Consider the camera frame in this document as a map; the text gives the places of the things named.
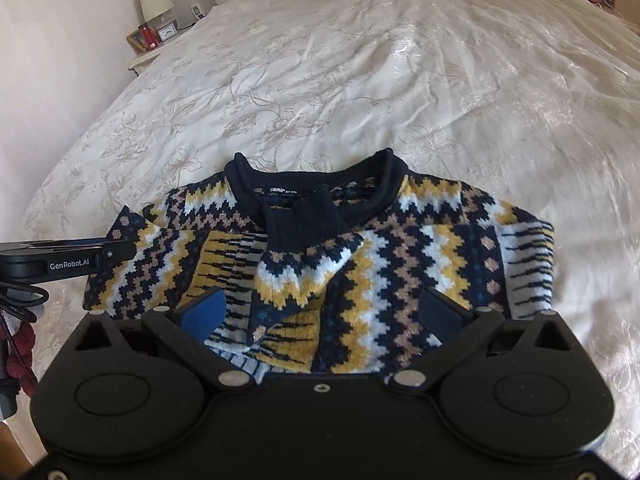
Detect white bedside table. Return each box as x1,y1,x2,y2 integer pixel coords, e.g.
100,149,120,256
127,25,201,78

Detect white floral bedspread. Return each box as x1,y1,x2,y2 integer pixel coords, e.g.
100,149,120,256
15,0,640,463

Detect black cable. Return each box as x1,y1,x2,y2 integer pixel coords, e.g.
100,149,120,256
0,280,51,322

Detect navy yellow zigzag knit sweater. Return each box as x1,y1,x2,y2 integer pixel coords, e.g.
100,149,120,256
82,147,557,376

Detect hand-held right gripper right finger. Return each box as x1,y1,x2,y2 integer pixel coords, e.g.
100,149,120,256
387,287,576,391

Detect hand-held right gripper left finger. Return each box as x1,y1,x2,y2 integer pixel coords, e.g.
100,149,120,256
72,287,251,391

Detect dark red cloth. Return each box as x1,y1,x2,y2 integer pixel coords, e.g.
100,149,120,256
0,317,37,397

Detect cream shade table lamp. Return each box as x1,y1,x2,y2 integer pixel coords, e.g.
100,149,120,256
137,0,176,31

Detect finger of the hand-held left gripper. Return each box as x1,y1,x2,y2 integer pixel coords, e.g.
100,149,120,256
101,239,137,262

